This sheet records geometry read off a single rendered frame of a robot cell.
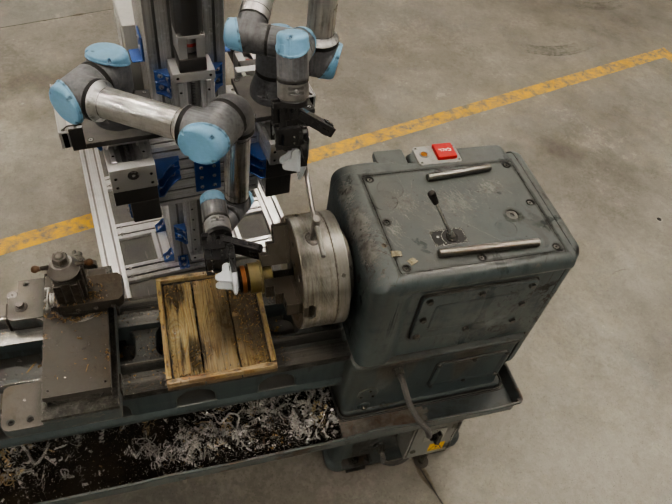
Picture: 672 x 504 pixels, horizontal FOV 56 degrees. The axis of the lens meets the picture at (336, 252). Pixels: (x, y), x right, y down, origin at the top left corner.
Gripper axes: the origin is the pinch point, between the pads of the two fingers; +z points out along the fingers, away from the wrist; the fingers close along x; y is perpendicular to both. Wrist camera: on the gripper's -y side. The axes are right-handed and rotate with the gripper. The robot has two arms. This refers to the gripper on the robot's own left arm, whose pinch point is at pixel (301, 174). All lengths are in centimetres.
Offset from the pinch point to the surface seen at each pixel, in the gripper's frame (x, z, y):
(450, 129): -196, 75, -142
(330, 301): 18.7, 27.6, -3.0
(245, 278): 6.0, 25.7, 16.8
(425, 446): 2, 114, -46
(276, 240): 1.4, 18.0, 7.3
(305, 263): 14.8, 17.5, 2.7
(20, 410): 14, 51, 76
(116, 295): -4, 32, 50
